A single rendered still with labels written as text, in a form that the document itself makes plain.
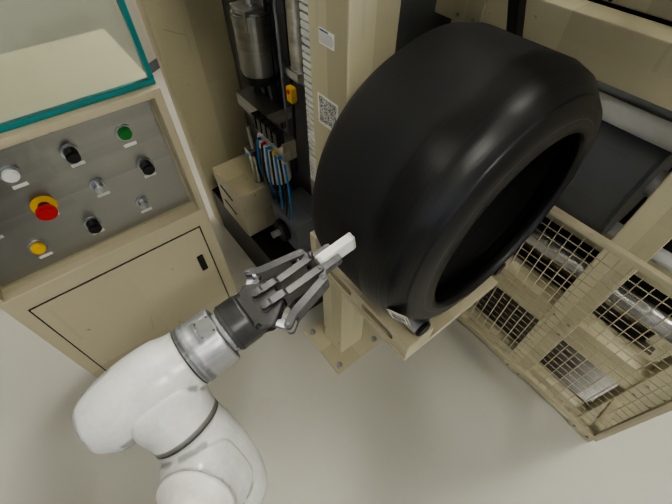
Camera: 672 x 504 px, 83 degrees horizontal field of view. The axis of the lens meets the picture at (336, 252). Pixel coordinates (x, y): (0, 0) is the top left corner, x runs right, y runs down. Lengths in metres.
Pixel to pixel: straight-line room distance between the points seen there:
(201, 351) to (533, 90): 0.56
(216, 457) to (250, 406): 1.23
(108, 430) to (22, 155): 0.66
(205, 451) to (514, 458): 1.46
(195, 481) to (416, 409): 1.33
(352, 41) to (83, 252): 0.87
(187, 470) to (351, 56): 0.72
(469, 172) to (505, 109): 0.09
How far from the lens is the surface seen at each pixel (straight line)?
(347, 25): 0.78
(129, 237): 1.20
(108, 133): 1.05
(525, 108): 0.59
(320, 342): 1.86
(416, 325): 0.90
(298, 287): 0.56
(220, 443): 0.59
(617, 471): 2.04
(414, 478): 1.74
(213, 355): 0.54
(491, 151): 0.56
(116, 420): 0.57
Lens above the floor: 1.70
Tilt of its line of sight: 52 degrees down
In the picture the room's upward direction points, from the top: straight up
